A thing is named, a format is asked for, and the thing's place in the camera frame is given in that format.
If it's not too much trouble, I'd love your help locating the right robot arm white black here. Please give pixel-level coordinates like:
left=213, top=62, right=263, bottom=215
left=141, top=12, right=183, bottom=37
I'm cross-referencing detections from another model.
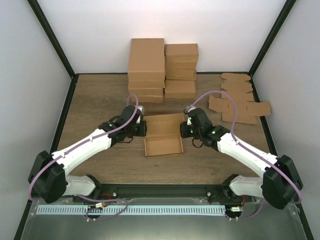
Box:
left=180, top=107, right=303, bottom=210

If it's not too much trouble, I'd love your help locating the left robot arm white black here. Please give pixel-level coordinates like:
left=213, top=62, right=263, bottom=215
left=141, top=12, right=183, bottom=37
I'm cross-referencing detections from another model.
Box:
left=28, top=105, right=147, bottom=204

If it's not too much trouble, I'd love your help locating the bottom large folded box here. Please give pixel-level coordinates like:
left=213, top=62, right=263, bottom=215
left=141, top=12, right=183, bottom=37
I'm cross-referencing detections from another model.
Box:
left=137, top=95, right=164, bottom=103

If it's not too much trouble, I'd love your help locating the bottom small folded box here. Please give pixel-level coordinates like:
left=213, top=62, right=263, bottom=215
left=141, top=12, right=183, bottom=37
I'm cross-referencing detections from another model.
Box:
left=164, top=80, right=196, bottom=99

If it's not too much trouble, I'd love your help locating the top large folded cardboard box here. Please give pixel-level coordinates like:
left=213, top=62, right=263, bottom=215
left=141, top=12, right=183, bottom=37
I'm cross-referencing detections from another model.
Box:
left=127, top=38, right=165, bottom=81

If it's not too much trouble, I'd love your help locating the top small folded cardboard box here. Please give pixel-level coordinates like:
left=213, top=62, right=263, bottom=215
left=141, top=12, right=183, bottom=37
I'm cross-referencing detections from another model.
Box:
left=165, top=43, right=199, bottom=62

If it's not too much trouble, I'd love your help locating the stack of flat cardboard blanks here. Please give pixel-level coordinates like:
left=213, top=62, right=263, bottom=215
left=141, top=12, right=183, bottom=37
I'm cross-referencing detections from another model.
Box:
left=208, top=73, right=271, bottom=125

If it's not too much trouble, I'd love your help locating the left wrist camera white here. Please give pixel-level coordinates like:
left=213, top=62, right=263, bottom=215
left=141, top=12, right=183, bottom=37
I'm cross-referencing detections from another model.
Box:
left=136, top=105, right=145, bottom=124

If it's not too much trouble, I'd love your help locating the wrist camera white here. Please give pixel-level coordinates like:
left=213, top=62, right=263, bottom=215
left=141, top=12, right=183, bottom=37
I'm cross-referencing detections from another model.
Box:
left=183, top=105, right=196, bottom=126
left=136, top=105, right=145, bottom=124

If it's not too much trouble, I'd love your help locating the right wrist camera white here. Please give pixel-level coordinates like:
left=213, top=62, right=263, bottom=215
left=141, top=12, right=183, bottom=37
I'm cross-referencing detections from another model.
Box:
left=183, top=105, right=196, bottom=126

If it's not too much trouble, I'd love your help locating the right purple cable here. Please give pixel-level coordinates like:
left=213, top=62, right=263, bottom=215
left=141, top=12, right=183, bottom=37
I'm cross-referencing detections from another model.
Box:
left=191, top=90, right=303, bottom=222

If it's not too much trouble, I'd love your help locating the purple cable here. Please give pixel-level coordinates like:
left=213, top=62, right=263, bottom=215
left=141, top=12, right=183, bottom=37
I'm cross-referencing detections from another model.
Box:
left=191, top=90, right=303, bottom=222
left=27, top=93, right=140, bottom=223

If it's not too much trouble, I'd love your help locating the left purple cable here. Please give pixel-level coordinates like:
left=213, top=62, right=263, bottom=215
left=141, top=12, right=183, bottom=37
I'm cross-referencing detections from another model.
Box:
left=27, top=93, right=140, bottom=223

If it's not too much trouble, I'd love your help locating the black aluminium frame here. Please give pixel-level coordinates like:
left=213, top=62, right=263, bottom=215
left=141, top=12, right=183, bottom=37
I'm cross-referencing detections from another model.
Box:
left=14, top=0, right=314, bottom=240

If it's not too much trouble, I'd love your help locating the grey metal base plate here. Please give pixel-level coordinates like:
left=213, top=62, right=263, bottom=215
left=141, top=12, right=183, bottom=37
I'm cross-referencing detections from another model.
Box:
left=22, top=198, right=307, bottom=240

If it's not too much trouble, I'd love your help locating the light blue slotted cable duct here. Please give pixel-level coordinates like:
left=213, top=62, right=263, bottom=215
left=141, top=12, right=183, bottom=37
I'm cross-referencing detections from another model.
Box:
left=35, top=205, right=226, bottom=216

